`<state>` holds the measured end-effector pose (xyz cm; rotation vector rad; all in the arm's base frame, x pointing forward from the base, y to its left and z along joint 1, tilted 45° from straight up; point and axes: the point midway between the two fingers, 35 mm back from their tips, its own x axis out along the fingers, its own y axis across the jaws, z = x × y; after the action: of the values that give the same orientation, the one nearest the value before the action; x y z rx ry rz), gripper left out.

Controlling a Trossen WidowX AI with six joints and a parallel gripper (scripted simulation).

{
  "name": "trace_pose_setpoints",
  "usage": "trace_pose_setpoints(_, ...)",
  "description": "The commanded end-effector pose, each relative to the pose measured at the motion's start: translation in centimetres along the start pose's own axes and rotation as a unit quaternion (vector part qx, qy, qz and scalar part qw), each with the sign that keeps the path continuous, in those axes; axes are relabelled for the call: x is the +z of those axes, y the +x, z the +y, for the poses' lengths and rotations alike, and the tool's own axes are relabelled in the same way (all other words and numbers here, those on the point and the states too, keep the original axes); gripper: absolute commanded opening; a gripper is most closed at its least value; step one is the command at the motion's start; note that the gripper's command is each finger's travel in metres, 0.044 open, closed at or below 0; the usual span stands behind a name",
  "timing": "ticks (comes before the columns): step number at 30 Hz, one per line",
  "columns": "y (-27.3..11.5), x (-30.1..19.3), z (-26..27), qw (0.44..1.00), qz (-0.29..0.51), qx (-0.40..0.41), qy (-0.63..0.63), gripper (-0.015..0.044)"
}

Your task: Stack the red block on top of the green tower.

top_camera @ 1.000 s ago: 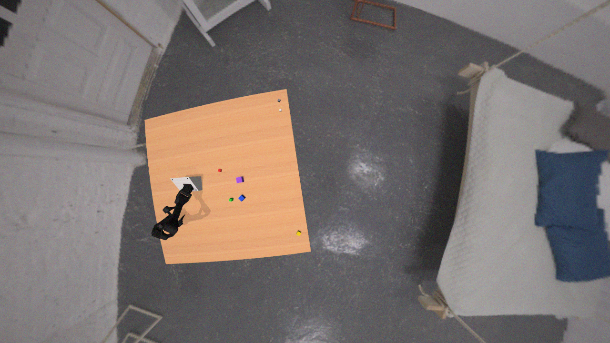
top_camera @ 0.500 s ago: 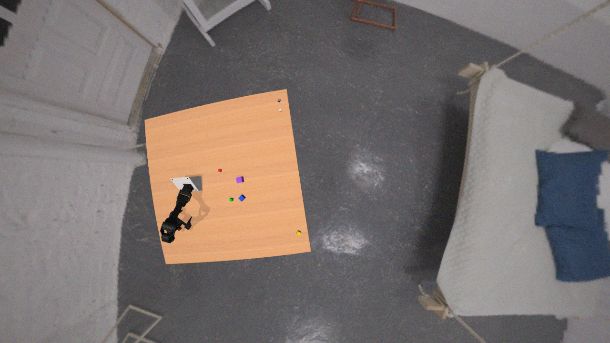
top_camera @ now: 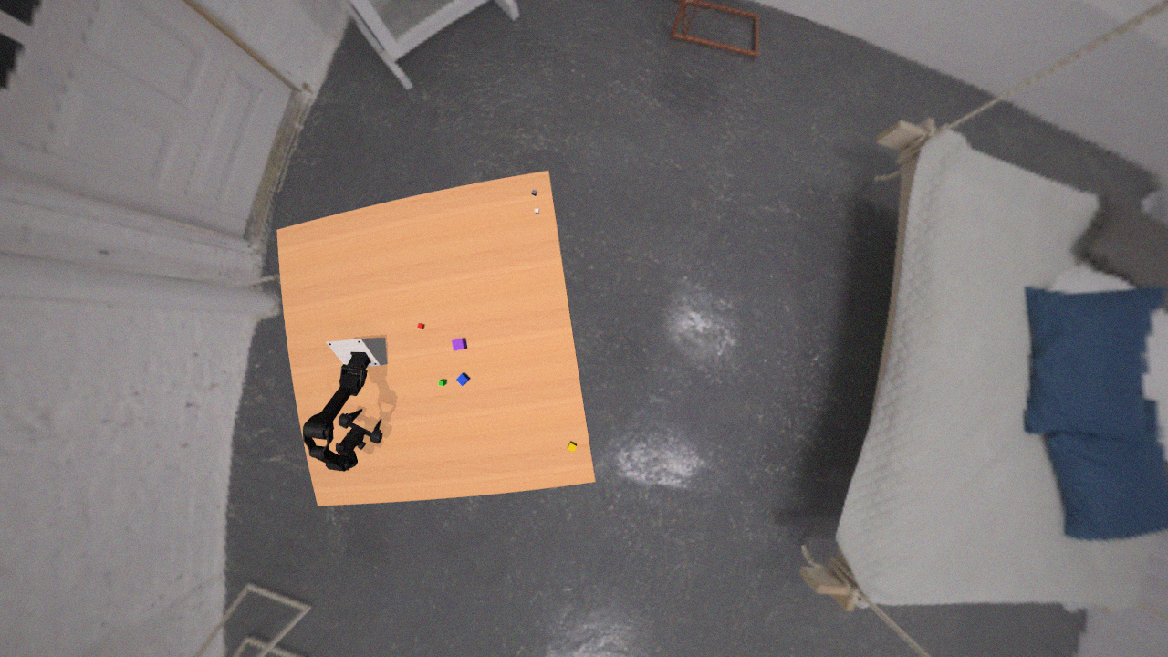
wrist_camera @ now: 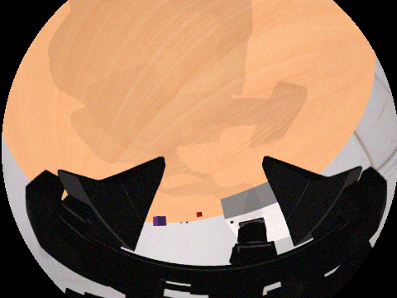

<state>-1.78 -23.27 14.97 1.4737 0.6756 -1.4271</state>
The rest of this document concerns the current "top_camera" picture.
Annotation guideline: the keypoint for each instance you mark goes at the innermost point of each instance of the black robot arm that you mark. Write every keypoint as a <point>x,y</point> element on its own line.
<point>320,426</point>

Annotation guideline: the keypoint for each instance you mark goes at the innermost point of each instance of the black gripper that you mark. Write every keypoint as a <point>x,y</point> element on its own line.
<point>357,432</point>

